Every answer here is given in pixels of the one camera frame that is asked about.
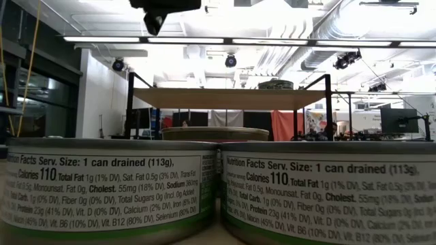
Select long ceiling light bar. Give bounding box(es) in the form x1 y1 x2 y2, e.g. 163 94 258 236
63 35 436 48

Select wooden shelf black metal frame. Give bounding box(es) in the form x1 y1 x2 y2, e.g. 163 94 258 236
125 71 334 142

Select black partition panel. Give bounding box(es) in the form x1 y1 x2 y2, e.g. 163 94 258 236
243 110 274 142
172 111 209 128

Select black ceiling spotlight cluster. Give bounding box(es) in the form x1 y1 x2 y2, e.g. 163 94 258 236
332 50 362 71

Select blue storage bins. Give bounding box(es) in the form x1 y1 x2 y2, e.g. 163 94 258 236
151 108 163 139

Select black background stand frame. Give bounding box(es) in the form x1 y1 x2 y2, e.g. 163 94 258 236
332 90 436 141

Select black ceiling rail fixture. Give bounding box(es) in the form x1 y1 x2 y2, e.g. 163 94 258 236
359 1 420 15

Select yellow cable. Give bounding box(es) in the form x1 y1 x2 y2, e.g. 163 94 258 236
0 0 42 137

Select orange hanging cloth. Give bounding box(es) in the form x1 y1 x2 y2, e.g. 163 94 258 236
271 109 305 142

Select blue pink label can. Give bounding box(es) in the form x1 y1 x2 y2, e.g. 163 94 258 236
161 126 270 143

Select silver ventilation duct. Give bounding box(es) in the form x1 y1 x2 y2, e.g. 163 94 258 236
299 0 379 72

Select black background monitor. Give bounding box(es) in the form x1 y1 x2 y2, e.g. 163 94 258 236
131 108 153 130

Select colourful printed tapestry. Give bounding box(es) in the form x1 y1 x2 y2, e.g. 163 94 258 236
304 110 328 135

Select tuna can white green label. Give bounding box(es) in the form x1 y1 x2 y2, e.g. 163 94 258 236
0 137 219 245
219 141 436 245

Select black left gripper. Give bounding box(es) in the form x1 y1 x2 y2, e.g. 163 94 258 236
129 0 202 37

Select black computer monitor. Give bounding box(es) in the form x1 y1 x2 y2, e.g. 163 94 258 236
380 108 420 135

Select white hanging cloth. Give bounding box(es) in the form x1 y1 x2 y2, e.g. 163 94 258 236
209 109 245 129

